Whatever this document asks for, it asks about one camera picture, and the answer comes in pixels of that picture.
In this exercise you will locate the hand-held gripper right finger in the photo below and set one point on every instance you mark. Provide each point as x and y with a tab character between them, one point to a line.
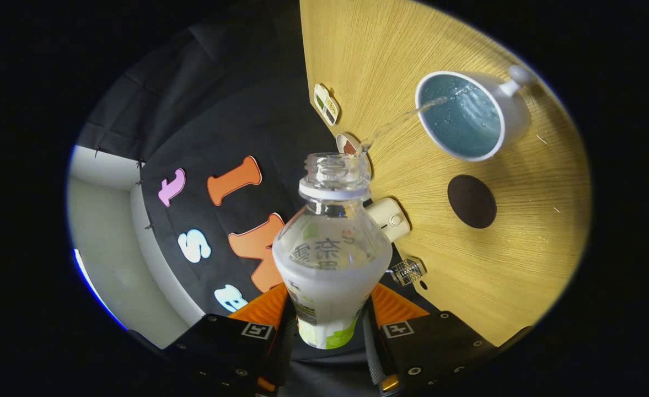
371	353

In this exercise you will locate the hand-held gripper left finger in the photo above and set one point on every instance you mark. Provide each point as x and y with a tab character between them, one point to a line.
283	358

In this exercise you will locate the clear plastic bottle white label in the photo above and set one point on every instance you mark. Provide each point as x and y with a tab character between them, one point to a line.
330	286

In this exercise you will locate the dark brown round coaster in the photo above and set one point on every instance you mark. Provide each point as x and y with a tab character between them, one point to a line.
472	201

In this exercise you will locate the white cup blue inside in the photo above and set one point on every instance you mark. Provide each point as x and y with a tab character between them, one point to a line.
514	124

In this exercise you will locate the small clear square container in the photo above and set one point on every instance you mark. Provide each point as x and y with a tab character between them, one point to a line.
409	270

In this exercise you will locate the cream cylindrical device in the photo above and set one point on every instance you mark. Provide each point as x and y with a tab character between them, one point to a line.
387	218

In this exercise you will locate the wooden table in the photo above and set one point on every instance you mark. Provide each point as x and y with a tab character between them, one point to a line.
523	264

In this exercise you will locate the white plate with brown food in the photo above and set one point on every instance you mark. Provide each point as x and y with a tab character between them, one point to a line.
347	144

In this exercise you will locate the white divided snack tray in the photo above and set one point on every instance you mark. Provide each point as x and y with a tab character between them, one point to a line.
326	103

